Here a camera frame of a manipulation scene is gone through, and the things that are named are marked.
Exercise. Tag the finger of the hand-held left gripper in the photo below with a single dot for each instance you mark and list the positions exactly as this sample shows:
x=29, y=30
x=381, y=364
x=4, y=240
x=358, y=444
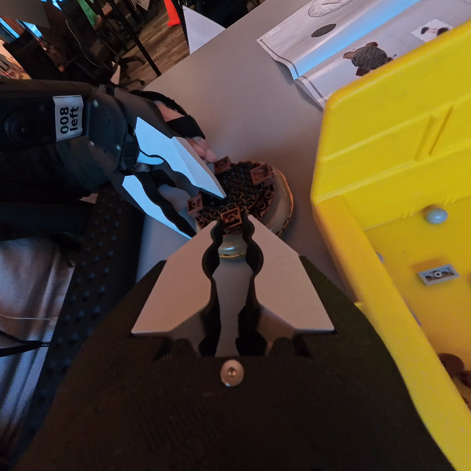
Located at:
x=173, y=151
x=147, y=200

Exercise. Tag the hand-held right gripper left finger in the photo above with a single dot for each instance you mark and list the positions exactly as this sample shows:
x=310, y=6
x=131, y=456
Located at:
x=173, y=294

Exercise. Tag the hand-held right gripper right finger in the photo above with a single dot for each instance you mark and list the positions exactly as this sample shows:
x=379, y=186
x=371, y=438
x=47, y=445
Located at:
x=290, y=294

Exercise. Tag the round toy brick model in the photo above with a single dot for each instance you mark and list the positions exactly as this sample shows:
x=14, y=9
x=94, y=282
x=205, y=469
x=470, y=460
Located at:
x=250, y=191

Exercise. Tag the yellow plastic bin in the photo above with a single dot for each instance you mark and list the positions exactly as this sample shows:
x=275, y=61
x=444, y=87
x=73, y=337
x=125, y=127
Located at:
x=386, y=128

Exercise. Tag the person's left forearm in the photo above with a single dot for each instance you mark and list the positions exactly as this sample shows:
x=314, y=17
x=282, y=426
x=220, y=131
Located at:
x=36, y=217

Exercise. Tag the person's left hand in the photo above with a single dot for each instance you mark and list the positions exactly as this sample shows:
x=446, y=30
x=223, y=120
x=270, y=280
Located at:
x=204, y=151

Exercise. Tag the black dotted mat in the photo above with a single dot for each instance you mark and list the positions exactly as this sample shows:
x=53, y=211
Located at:
x=99, y=276

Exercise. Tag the black office chair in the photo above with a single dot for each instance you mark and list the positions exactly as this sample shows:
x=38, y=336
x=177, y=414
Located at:
x=92, y=44

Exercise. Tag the white paper sheet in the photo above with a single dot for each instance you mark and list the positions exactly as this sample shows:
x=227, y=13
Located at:
x=200, y=31

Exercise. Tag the orange traffic cone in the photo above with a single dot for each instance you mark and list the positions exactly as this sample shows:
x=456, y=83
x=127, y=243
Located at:
x=173, y=13

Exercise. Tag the grey hooded sweatshirt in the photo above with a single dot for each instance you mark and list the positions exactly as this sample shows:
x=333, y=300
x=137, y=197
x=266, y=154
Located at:
x=25, y=294

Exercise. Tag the scattered loose toy bricks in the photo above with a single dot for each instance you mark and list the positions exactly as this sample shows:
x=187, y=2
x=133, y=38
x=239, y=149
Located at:
x=438, y=274

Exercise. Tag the open instruction booklet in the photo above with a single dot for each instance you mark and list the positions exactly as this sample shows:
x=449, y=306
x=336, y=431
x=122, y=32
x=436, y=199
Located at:
x=316, y=55

